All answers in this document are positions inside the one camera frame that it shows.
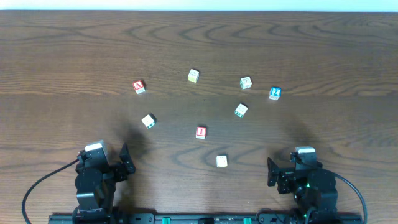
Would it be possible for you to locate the red letter A block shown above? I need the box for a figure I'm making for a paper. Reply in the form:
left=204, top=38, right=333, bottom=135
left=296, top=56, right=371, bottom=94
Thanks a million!
left=132, top=80, right=146, bottom=94

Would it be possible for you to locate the red letter I block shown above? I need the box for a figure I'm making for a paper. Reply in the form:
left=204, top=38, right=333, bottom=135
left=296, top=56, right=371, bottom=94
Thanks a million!
left=195, top=126, right=206, bottom=139

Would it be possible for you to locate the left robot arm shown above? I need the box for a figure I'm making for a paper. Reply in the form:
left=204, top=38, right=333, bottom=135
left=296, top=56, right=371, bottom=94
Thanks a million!
left=75, top=140, right=136, bottom=221

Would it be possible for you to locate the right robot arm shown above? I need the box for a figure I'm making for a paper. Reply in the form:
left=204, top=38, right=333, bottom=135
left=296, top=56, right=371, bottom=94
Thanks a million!
left=267, top=157, right=342, bottom=224

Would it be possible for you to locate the green block left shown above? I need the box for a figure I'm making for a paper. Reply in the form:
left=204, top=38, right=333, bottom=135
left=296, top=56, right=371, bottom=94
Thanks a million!
left=141, top=114, right=156, bottom=129

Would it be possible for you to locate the plain wooden block front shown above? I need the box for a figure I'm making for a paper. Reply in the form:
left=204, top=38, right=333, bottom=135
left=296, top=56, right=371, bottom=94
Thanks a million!
left=216, top=155, right=228, bottom=168

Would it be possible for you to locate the green block centre right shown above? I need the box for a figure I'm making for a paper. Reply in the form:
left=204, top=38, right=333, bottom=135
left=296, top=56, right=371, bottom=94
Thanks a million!
left=234, top=103, right=248, bottom=118

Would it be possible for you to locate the blue number 2 block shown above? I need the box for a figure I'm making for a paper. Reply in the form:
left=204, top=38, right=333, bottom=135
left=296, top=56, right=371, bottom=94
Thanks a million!
left=269, top=87, right=282, bottom=100

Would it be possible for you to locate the green picture block upper right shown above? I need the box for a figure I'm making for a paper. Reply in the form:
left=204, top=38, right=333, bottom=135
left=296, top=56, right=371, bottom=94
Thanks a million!
left=239, top=77, right=252, bottom=90

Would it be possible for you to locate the yellow-edged wooden block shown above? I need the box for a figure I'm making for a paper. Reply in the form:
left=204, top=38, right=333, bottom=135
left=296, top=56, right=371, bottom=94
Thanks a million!
left=187, top=69, right=200, bottom=83

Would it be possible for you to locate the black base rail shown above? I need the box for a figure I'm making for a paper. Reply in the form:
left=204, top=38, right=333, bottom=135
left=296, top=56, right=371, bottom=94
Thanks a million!
left=48, top=212, right=364, bottom=224

